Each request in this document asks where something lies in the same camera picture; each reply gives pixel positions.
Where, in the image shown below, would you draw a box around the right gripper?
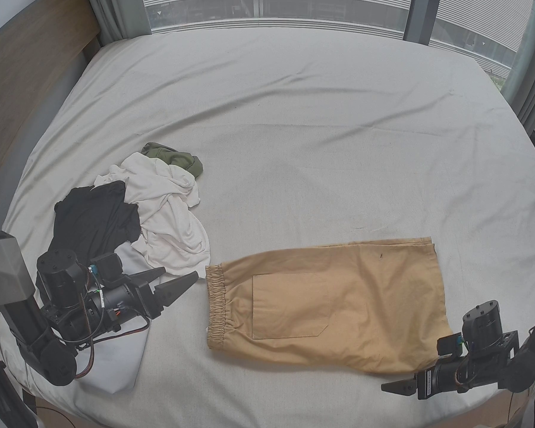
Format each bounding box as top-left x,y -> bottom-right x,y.
417,359 -> 467,401

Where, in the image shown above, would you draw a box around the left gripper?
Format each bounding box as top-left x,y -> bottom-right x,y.
88,266 -> 199,330

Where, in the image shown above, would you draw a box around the tan shorts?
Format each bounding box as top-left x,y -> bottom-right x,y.
204,236 -> 454,375

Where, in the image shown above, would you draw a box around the bed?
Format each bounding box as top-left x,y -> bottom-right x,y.
0,0 -> 535,428

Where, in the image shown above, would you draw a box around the white garment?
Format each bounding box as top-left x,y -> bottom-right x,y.
94,152 -> 211,282

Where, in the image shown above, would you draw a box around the black garment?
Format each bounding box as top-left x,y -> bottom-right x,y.
36,181 -> 142,284

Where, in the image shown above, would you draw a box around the pale grey garment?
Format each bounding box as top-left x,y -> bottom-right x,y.
73,241 -> 163,396

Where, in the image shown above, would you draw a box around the green garment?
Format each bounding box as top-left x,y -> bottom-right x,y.
141,142 -> 204,180

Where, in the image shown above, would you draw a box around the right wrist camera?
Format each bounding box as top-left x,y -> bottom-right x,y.
437,333 -> 466,358

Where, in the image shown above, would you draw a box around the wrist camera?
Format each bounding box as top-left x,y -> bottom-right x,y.
437,333 -> 466,358
89,253 -> 125,286

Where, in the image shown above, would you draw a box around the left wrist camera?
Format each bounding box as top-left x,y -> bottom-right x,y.
89,253 -> 125,286

